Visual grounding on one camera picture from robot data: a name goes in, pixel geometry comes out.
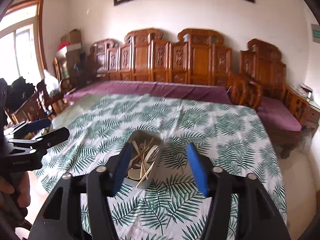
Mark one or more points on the white plastic spoon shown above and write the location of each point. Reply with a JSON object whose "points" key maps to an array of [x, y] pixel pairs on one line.
{"points": [[135, 174], [150, 152]]}

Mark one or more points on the dark wooden chair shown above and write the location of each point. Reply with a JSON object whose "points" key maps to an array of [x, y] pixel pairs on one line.
{"points": [[32, 107]]}

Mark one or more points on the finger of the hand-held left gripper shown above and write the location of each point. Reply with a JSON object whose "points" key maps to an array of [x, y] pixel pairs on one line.
{"points": [[57, 133], [37, 125]]}

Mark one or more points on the white plastic bag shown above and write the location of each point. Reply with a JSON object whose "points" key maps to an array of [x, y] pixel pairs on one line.
{"points": [[51, 83]]}

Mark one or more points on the black clothing pile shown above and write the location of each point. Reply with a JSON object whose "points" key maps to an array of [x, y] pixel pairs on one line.
{"points": [[20, 92]]}

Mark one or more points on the brown bamboo chopstick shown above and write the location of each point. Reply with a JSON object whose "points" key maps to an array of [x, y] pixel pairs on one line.
{"points": [[148, 146]]}

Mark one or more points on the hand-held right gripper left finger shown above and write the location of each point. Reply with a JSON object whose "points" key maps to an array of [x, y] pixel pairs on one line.
{"points": [[122, 167]]}

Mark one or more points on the small box on side table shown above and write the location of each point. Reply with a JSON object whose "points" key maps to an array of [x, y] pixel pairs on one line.
{"points": [[306, 89]]}

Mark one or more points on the purple armchair cushion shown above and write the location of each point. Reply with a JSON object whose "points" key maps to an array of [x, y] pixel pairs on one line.
{"points": [[280, 115]]}

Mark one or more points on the wooden framed window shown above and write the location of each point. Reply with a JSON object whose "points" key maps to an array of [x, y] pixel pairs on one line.
{"points": [[22, 42]]}

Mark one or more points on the person's left hand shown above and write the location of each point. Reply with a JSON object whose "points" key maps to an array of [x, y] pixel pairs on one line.
{"points": [[23, 192]]}

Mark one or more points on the carved wooden sofa bench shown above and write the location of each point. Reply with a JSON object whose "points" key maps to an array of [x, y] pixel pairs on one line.
{"points": [[175, 62]]}

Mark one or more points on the clear plastic bag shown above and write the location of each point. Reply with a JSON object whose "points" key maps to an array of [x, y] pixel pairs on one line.
{"points": [[305, 142]]}

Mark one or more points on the carved wooden armchair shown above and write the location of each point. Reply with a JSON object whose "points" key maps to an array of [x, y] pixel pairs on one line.
{"points": [[265, 72]]}

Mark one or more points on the long purple sofa cushion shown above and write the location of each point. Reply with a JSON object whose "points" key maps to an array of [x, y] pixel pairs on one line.
{"points": [[150, 91]]}

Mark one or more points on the leaf print tablecloth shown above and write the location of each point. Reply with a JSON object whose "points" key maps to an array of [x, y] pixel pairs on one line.
{"points": [[175, 120]]}

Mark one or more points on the grey utensil box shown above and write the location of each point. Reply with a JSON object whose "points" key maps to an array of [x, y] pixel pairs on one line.
{"points": [[149, 182]]}

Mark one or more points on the white cardboard box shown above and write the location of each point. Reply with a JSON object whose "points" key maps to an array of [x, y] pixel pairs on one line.
{"points": [[74, 46]]}

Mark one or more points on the grey wall panel box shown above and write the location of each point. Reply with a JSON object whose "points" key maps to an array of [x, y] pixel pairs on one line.
{"points": [[315, 33]]}

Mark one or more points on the light bamboo chopstick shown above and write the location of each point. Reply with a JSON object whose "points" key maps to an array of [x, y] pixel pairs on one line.
{"points": [[146, 175]]}

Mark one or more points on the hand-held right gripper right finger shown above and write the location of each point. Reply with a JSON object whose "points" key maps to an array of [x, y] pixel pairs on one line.
{"points": [[197, 170]]}

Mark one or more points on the wooden side table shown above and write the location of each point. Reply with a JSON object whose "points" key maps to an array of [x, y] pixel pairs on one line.
{"points": [[312, 112]]}

